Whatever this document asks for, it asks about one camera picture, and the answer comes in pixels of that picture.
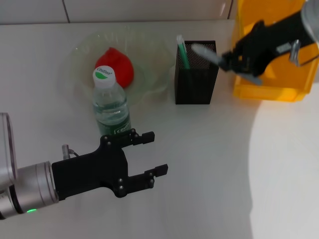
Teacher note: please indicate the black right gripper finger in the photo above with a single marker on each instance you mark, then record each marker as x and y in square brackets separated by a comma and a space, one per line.
[236, 69]
[236, 57]

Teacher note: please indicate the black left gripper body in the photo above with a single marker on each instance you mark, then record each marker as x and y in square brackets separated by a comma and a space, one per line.
[92, 169]

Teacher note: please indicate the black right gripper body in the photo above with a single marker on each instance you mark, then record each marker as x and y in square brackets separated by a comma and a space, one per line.
[269, 42]

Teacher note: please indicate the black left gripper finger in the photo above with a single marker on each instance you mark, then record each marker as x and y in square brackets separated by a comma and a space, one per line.
[142, 180]
[139, 138]

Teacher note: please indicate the silver glitter pen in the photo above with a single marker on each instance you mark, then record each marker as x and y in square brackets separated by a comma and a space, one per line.
[207, 53]

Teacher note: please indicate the clear water bottle green label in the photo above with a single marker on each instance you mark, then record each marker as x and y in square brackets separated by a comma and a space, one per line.
[111, 107]

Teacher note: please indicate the green pen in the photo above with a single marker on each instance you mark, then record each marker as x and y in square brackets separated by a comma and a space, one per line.
[184, 54]

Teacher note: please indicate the red soft ball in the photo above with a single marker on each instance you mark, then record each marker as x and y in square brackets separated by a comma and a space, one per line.
[119, 62]

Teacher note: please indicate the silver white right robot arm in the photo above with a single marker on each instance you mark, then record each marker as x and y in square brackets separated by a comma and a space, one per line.
[310, 20]

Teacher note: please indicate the black mesh pen holder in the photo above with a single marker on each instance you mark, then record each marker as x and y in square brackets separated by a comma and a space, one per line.
[195, 84]

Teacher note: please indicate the clear green glass fruit bowl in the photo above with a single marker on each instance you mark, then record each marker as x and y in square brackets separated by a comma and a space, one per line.
[152, 67]

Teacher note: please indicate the yellow plastic bin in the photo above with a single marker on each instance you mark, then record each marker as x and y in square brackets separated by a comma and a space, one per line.
[279, 84]

